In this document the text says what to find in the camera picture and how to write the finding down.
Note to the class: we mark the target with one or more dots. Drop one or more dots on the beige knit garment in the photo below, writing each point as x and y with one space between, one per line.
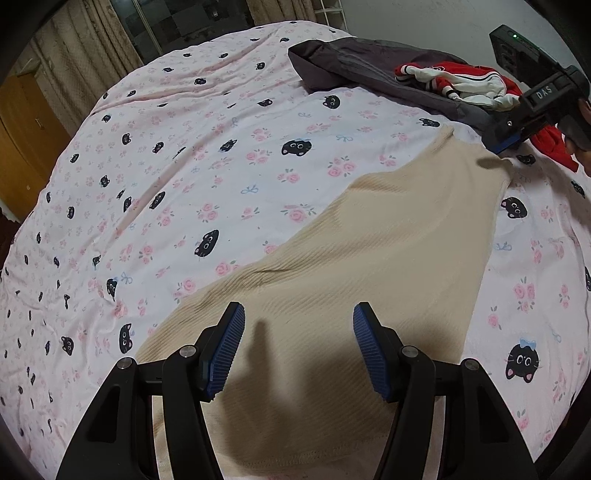
369 240

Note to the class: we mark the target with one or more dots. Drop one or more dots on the grey striped jacket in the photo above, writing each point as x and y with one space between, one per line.
351 60

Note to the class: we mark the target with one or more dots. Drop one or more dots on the beige curtain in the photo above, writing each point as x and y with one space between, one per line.
281 9
87 50

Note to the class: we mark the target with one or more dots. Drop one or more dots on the dark glass window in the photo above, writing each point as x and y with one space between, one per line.
184 23

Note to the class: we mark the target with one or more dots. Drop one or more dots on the wooden wardrobe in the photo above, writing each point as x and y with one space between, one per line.
27 138

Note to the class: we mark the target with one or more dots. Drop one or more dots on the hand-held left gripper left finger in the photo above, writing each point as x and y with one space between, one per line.
226 350

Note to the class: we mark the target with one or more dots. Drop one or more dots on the bed with cat-print cover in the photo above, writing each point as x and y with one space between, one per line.
184 161

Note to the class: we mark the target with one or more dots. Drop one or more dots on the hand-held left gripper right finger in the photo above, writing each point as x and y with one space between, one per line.
371 355

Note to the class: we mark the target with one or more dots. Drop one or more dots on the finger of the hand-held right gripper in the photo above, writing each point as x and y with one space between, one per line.
505 136

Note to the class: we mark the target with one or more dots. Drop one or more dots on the red and white jacket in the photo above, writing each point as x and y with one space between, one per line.
466 85

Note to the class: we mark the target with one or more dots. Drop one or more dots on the white shelf rack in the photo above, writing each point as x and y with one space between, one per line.
334 11

